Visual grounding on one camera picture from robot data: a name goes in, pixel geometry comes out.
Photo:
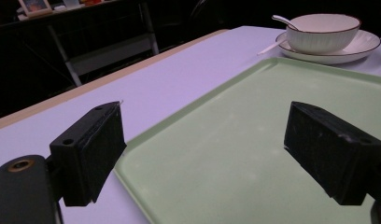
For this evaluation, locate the metal shelf stand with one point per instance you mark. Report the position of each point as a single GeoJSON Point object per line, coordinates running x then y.
{"type": "Point", "coordinates": [104, 46]}

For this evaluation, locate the light green plastic tray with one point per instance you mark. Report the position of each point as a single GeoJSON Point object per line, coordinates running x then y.
{"type": "Point", "coordinates": [241, 149]}

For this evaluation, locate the white plate with dark rim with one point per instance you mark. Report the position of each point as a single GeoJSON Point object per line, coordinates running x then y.
{"type": "Point", "coordinates": [350, 49]}

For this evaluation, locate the white ribbed bowl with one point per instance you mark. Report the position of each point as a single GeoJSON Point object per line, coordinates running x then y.
{"type": "Point", "coordinates": [322, 32]}

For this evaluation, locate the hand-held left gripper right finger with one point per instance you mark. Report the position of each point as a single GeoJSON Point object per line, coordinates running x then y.
{"type": "Point", "coordinates": [328, 155]}

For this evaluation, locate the white spoon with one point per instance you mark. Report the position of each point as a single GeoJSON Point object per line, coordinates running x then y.
{"type": "Point", "coordinates": [280, 29]}

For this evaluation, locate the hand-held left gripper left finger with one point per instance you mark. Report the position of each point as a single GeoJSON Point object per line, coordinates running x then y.
{"type": "Point", "coordinates": [86, 155]}

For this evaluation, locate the framed picture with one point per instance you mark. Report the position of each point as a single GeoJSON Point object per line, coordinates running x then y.
{"type": "Point", "coordinates": [34, 6]}

